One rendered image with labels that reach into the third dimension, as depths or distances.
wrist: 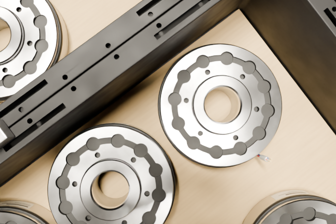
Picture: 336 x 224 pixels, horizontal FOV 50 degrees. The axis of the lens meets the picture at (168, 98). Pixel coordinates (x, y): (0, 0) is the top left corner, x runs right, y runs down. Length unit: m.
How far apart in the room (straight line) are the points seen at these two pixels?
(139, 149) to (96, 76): 0.09
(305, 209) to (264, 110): 0.09
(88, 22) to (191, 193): 0.18
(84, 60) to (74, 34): 0.11
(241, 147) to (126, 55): 0.13
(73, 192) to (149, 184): 0.06
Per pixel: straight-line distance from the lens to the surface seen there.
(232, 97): 0.32
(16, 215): 0.32
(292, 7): 0.27
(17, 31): 0.31
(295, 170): 0.35
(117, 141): 0.30
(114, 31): 0.23
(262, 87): 0.31
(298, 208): 0.32
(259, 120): 0.30
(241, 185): 0.34
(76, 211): 0.31
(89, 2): 0.34
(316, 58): 0.29
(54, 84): 0.23
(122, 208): 0.30
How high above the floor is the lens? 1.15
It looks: 87 degrees down
